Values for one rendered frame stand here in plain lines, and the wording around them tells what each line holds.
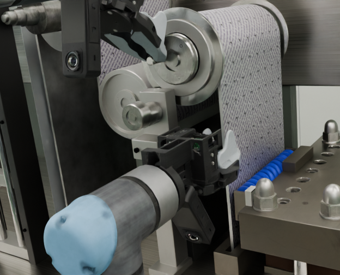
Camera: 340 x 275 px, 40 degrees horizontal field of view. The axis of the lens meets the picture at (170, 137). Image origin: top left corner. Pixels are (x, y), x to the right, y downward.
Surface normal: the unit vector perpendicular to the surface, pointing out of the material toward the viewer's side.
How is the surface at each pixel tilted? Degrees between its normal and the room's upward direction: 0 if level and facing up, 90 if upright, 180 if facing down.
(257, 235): 90
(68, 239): 91
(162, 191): 61
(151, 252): 0
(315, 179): 0
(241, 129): 90
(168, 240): 90
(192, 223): 122
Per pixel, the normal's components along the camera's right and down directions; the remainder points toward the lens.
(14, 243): -0.11, -0.95
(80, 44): -0.59, 0.10
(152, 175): 0.27, -0.83
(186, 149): 0.82, 0.07
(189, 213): -0.38, 0.75
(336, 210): -0.07, 0.29
